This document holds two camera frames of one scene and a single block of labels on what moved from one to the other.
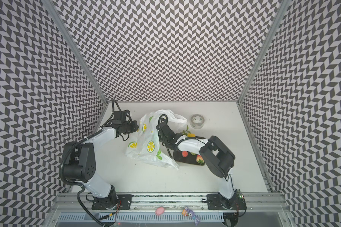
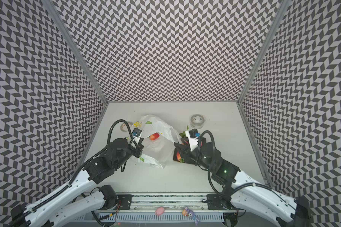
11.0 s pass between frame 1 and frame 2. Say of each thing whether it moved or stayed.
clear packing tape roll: stayed
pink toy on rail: stayed
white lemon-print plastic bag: moved
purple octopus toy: stayed
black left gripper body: moved
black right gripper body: moved
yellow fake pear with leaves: stayed
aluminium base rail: stayed
